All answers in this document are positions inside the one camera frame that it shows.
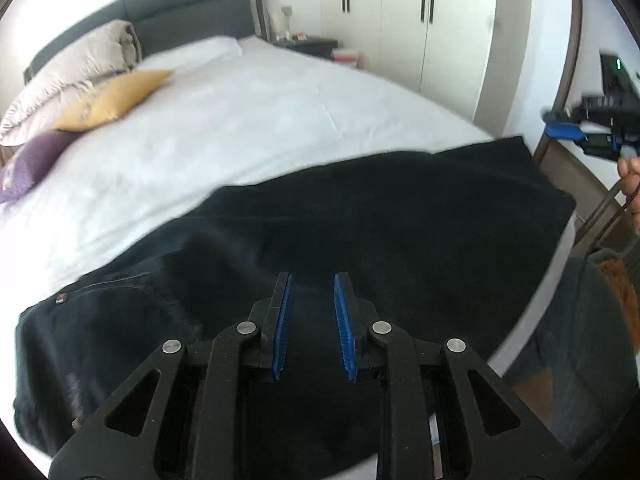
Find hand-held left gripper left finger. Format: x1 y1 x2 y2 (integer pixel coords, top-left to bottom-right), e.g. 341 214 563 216
47 271 294 480

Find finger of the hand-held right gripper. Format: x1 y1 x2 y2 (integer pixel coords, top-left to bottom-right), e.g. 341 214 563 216
544 123 588 143
541 102 592 125

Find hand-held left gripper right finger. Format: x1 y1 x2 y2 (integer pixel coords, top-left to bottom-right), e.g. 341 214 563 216
333 271 578 480

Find black pants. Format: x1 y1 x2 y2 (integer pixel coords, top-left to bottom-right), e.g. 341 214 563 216
12 135 577 480

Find person's right hand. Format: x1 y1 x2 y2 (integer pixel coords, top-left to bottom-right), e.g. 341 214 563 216
618 156 640 236

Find white wardrobe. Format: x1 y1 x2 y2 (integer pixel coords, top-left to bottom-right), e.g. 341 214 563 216
320 0 533 133

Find bed with white sheet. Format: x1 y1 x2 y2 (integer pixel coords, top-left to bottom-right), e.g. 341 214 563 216
0 35 581 480

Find grey mesh chair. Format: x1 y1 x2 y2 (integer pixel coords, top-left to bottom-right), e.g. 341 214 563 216
500 180 638 466

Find white striped bucket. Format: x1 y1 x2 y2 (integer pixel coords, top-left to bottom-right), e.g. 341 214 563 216
331 47 362 68

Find dark grey nightstand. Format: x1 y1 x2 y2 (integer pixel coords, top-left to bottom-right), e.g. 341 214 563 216
272 35 338 61

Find yellow pillow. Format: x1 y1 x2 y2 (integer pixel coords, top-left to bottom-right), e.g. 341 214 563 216
51 69 176 132

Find white pillow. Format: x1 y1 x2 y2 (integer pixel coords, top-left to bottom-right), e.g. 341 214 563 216
137 36 244 73

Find purple pillow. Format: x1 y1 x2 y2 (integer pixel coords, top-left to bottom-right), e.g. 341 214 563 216
0 130 81 206

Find grey padded headboard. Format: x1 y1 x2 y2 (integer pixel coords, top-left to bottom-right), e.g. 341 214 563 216
22 0 273 86

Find folded beige duvet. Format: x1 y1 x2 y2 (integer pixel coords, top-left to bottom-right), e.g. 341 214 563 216
0 20 143 147

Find dark brown door frame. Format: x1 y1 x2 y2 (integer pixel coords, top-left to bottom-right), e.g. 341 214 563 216
532 0 586 161

